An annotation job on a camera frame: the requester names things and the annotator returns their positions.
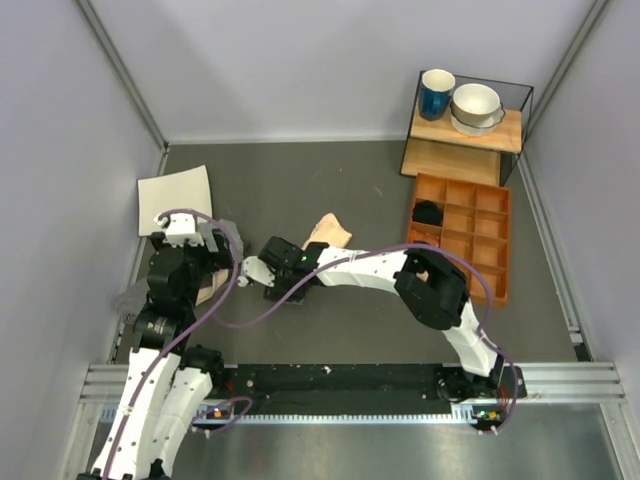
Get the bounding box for white board sheet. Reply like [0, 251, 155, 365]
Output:
[137, 165, 213, 237]

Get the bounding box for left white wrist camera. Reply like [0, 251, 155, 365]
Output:
[152, 213, 205, 248]

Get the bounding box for white bowl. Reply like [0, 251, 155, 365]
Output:
[451, 110, 505, 137]
[451, 83, 502, 126]

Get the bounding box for orange wooden divided organizer box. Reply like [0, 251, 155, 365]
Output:
[406, 174, 512, 308]

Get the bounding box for lower white bowl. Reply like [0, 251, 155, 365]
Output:
[451, 110, 505, 137]

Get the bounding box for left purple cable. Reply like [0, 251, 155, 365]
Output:
[102, 209, 254, 480]

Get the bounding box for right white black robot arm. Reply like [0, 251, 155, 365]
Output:
[242, 237, 505, 400]

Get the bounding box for upper white bowl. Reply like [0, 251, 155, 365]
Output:
[451, 83, 502, 126]

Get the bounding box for beige underwear in pile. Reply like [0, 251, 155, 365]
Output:
[195, 269, 229, 306]

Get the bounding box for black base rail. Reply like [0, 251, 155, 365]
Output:
[82, 362, 626, 426]

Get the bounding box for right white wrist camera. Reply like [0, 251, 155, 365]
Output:
[237, 256, 275, 287]

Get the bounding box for black rolled underwear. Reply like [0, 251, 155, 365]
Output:
[411, 200, 444, 227]

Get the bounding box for blue mug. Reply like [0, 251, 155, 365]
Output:
[418, 69, 456, 121]

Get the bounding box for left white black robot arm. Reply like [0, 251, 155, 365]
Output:
[82, 220, 244, 479]

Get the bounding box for grey striped underwear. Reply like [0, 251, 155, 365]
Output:
[113, 279, 148, 324]
[218, 219, 247, 261]

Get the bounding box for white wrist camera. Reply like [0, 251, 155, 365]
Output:
[237, 256, 275, 287]
[152, 213, 205, 248]

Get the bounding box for black wire wooden shelf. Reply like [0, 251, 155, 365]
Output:
[400, 75, 534, 186]

